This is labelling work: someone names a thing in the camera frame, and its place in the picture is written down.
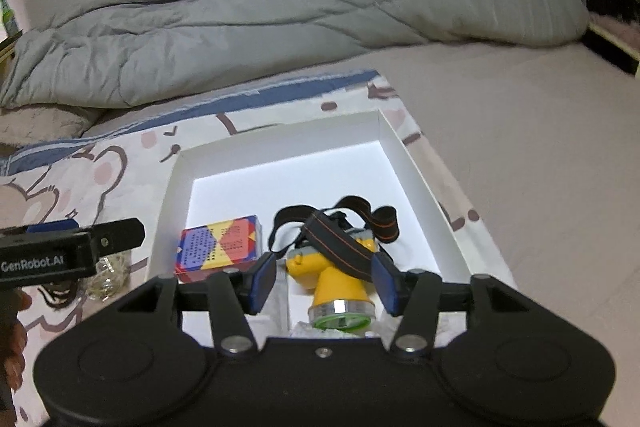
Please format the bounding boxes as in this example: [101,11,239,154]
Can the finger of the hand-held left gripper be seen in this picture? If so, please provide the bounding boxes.
[26,220,81,236]
[90,217,147,254]

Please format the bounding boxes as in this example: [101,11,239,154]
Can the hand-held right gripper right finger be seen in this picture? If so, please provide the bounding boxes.
[371,253,536,356]

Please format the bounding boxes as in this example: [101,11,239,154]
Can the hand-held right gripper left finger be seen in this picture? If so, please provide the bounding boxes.
[115,253,279,355]

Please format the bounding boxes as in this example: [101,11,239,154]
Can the yellow headlamp with black strap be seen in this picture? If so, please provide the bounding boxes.
[267,195,401,334]

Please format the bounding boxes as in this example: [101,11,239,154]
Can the colourful patterned small box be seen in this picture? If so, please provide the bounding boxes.
[174,214,264,286]

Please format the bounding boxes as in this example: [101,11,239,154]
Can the white shallow cardboard box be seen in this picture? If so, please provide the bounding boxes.
[147,107,474,339]

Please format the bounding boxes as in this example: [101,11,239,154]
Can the person's left hand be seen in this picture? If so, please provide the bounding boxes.
[0,291,32,389]

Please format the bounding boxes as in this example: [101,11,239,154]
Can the black hair claw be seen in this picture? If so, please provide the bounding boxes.
[39,282,84,309]

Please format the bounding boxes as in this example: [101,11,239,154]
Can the bag of rubber bands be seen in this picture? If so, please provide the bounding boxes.
[90,253,132,301]

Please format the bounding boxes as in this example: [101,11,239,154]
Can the printed bear blanket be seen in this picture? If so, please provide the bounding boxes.
[0,68,517,418]

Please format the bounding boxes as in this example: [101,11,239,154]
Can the beige fleece pillow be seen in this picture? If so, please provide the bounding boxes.
[0,103,94,148]

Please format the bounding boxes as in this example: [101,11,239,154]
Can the wooden bedside shelf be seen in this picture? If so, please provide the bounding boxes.
[0,28,24,74]

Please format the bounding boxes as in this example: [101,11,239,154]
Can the green glass bottle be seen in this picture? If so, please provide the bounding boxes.
[0,0,19,36]

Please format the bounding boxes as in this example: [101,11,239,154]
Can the grey duvet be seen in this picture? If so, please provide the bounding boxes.
[0,0,591,111]

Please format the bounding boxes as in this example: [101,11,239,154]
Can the pink folded cloth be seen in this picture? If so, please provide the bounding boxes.
[589,13,640,54]

